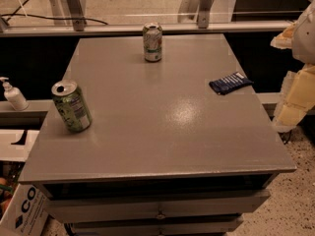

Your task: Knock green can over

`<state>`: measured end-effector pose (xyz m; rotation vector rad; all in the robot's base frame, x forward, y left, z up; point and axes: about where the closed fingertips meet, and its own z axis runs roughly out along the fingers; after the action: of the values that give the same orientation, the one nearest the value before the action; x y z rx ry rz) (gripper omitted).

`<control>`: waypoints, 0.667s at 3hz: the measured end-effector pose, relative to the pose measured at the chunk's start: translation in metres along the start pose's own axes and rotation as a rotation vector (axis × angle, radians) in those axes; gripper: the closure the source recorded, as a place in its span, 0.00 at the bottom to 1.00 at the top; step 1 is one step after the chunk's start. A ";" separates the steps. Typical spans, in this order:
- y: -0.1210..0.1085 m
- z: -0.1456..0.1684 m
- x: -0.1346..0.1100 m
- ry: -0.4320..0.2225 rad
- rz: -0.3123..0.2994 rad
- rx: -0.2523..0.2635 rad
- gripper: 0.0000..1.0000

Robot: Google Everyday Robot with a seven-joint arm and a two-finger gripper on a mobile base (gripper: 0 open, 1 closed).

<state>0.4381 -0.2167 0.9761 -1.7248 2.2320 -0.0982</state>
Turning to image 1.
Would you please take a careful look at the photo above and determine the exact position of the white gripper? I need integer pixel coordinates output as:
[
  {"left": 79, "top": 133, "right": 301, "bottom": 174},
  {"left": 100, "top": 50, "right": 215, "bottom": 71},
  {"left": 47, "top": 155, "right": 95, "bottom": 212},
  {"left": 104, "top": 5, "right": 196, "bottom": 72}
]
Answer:
[{"left": 270, "top": 1, "right": 315, "bottom": 133}]

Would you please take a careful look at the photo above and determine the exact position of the white green soda can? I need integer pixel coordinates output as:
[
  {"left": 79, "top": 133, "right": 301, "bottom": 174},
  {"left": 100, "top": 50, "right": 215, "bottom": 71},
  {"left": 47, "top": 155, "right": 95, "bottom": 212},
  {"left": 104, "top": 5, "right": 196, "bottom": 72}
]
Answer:
[{"left": 143, "top": 23, "right": 162, "bottom": 62}]

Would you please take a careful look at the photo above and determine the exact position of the blue snack packet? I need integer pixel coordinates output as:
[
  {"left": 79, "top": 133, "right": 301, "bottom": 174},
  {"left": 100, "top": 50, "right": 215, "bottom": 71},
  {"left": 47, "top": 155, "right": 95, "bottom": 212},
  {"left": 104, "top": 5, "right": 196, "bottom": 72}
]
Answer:
[{"left": 209, "top": 72, "right": 253, "bottom": 95}]

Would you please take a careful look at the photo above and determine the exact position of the grey top drawer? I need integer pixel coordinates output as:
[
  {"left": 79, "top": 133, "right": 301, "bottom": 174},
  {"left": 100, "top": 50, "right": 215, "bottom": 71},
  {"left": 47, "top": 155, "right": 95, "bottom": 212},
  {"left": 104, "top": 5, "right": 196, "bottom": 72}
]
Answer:
[{"left": 45, "top": 189, "right": 270, "bottom": 223}]

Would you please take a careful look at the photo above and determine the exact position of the grey drawer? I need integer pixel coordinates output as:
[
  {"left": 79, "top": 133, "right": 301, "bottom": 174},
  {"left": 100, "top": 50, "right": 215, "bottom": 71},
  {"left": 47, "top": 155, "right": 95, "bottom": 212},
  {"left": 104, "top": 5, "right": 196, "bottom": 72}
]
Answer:
[
  {"left": 72, "top": 215, "right": 243, "bottom": 236},
  {"left": 45, "top": 189, "right": 270, "bottom": 223}
]

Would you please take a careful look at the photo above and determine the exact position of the grey lower drawer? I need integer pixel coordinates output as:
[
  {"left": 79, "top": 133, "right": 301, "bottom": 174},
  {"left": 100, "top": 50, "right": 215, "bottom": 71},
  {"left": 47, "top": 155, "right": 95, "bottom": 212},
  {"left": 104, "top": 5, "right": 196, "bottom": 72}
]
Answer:
[{"left": 72, "top": 215, "right": 243, "bottom": 236}]

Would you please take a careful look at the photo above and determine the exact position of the white pump bottle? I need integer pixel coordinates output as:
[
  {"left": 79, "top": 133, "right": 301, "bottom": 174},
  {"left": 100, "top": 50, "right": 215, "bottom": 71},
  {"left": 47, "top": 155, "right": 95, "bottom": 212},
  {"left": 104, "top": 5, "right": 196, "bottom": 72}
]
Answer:
[{"left": 0, "top": 77, "right": 29, "bottom": 111}]

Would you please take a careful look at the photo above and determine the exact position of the white paper sheet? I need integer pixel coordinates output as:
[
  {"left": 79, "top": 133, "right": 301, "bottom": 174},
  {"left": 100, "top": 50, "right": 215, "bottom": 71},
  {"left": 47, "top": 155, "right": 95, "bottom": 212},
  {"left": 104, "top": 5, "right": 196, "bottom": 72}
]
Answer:
[{"left": 0, "top": 129, "right": 38, "bottom": 162}]

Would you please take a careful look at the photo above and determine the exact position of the white cardboard box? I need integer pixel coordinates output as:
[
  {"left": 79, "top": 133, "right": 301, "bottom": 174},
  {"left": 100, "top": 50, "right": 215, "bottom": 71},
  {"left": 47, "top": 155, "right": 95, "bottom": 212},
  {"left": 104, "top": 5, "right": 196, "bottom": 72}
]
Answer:
[{"left": 0, "top": 184, "right": 48, "bottom": 236}]

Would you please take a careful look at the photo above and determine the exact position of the right metal bracket post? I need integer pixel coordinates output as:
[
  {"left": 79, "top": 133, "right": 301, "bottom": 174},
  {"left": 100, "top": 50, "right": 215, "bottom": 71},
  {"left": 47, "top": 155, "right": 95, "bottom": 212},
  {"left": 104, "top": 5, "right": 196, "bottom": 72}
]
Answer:
[{"left": 197, "top": 0, "right": 213, "bottom": 29}]

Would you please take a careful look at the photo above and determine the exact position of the metal bracket post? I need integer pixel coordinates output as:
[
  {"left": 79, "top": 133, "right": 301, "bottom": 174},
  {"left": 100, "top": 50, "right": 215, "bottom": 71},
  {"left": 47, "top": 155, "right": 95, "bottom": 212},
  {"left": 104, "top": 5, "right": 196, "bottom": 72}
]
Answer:
[
  {"left": 66, "top": 0, "right": 86, "bottom": 31},
  {"left": 197, "top": 0, "right": 213, "bottom": 29}
]

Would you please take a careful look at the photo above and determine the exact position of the left metal bracket post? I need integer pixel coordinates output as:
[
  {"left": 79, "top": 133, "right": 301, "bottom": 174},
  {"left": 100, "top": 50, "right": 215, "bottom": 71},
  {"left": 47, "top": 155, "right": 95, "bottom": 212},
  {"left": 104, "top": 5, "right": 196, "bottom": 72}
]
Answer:
[{"left": 66, "top": 0, "right": 86, "bottom": 31}]

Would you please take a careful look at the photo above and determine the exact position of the black cable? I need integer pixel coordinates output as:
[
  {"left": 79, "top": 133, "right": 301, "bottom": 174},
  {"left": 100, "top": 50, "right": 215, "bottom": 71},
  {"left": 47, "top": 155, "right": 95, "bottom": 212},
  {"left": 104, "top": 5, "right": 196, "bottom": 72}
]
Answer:
[{"left": 0, "top": 0, "right": 109, "bottom": 27}]

